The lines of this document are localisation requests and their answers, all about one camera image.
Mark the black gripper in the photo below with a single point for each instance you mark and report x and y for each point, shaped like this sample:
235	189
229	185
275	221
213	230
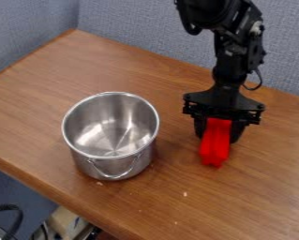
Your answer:
224	103

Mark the beige box under table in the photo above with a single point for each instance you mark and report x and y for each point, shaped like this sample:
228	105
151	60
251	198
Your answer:
65	226

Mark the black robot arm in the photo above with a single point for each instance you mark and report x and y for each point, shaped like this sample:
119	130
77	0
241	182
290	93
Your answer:
235	22

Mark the red plastic block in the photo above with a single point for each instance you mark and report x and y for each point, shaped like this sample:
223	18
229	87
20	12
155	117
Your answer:
213	149

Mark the metal pot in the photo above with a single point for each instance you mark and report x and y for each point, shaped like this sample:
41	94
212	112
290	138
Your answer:
109	130

